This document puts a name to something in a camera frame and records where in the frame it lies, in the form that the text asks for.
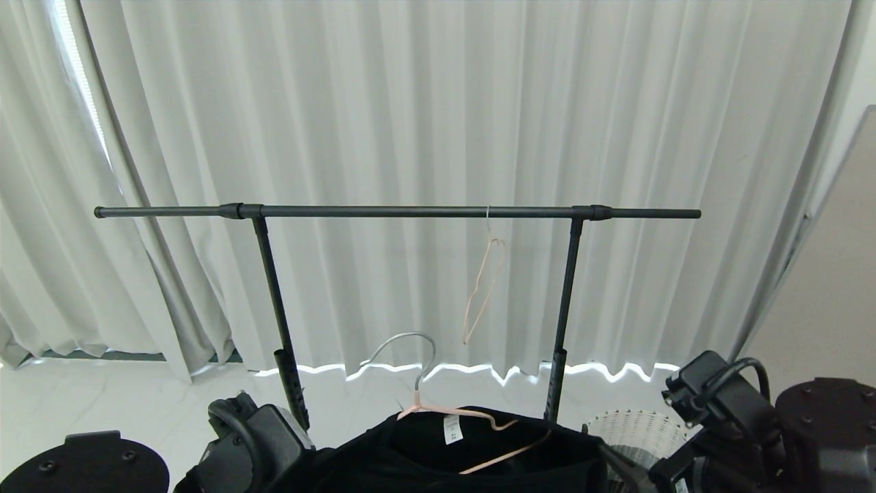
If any black garment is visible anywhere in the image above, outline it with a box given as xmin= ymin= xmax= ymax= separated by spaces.
xmin=175 ymin=405 xmax=610 ymax=493

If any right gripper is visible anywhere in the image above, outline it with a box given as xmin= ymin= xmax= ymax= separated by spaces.
xmin=648 ymin=438 xmax=782 ymax=493

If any pink clothes hanger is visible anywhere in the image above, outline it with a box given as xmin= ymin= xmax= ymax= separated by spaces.
xmin=359 ymin=332 xmax=554 ymax=475
xmin=463 ymin=205 xmax=507 ymax=345

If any white laundry basket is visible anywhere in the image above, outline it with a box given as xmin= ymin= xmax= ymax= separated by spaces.
xmin=583 ymin=409 xmax=691 ymax=493

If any white curtain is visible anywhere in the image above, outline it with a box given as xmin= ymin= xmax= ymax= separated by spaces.
xmin=0 ymin=0 xmax=856 ymax=384

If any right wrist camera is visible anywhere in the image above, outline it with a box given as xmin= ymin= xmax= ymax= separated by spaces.
xmin=662 ymin=351 xmax=788 ymax=456

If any black clothes rack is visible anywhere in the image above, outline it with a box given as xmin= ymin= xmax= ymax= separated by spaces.
xmin=94 ymin=203 xmax=702 ymax=433

